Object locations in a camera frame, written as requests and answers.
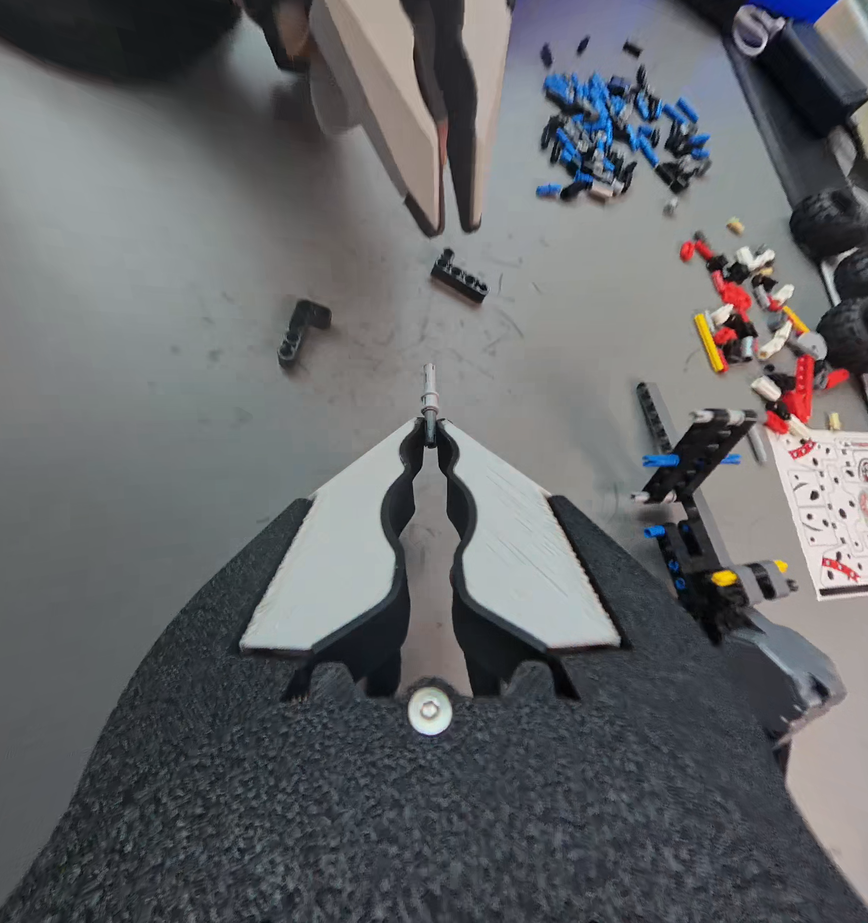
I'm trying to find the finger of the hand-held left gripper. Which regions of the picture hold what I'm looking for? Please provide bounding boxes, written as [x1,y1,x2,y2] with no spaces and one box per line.
[310,0,447,239]
[437,0,514,233]

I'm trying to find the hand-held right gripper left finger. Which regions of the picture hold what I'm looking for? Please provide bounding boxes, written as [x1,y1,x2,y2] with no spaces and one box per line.
[239,417,429,697]

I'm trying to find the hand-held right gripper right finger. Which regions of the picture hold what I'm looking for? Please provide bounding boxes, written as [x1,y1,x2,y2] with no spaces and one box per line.
[434,418,624,697]

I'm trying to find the black L-shaped beam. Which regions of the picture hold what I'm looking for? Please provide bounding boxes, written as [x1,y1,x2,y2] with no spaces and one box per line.
[277,299,333,369]
[429,248,491,304]

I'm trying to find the grey connector pin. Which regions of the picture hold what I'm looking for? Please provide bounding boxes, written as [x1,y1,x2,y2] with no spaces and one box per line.
[418,363,444,449]

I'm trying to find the person's left hand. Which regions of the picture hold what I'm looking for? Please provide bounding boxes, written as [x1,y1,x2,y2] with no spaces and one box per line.
[274,3,312,71]

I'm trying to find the pile of blue black pins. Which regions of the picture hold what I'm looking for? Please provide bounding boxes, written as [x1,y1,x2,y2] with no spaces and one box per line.
[534,35,714,212]

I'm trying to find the brick-built chassis assembly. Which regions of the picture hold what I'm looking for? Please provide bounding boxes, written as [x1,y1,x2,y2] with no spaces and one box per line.
[629,381,850,745]

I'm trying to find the dark rounded object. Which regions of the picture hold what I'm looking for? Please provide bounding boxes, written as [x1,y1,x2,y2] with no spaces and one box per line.
[0,0,241,82]

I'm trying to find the yellow beam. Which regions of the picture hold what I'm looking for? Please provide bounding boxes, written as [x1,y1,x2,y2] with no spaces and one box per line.
[694,311,728,375]

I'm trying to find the printed sticker sheet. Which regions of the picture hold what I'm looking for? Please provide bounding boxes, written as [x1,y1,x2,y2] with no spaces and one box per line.
[765,430,868,601]

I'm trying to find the pile of red white pieces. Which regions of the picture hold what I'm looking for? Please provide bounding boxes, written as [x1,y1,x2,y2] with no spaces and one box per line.
[678,215,855,442]

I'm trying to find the black box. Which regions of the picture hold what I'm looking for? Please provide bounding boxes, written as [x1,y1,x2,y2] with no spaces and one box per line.
[762,18,868,138]

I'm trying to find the white ring handle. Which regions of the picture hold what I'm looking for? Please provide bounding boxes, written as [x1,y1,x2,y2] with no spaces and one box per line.
[732,3,789,58]

